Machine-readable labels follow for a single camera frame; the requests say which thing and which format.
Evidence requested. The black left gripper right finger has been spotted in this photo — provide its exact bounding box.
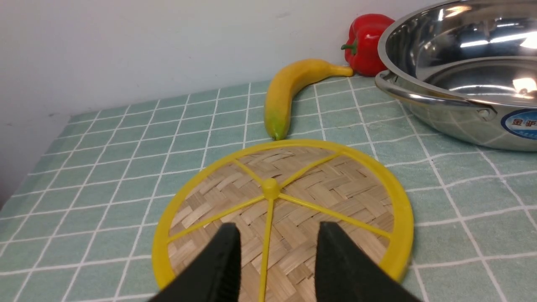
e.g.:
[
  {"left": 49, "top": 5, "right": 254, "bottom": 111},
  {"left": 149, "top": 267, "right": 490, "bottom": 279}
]
[{"left": 315, "top": 221, "right": 419, "bottom": 302}]

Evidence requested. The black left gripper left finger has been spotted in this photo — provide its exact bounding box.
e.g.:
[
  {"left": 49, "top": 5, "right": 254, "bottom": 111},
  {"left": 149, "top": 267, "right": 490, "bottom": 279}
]
[{"left": 150, "top": 222, "right": 241, "bottom": 302}]

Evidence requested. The yellow bamboo steamer lid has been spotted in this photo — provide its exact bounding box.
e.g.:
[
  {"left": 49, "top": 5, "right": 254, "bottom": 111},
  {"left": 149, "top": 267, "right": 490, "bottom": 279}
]
[{"left": 152, "top": 139, "right": 414, "bottom": 302}]

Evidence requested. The stainless steel pot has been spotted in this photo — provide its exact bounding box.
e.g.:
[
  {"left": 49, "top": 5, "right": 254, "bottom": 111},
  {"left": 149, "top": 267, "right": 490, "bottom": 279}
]
[{"left": 375, "top": 0, "right": 537, "bottom": 152}]

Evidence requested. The green checkered tablecloth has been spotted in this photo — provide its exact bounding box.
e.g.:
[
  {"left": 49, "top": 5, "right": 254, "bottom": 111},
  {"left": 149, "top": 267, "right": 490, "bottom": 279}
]
[{"left": 0, "top": 77, "right": 537, "bottom": 302}]

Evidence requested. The yellow banana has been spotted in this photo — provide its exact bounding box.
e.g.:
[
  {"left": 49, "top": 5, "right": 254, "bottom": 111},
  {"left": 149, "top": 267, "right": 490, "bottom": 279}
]
[{"left": 263, "top": 59, "right": 354, "bottom": 140}]

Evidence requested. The red bell pepper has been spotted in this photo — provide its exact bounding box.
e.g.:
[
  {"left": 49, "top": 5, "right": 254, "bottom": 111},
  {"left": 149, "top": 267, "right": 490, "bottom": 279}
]
[{"left": 341, "top": 13, "right": 395, "bottom": 77}]

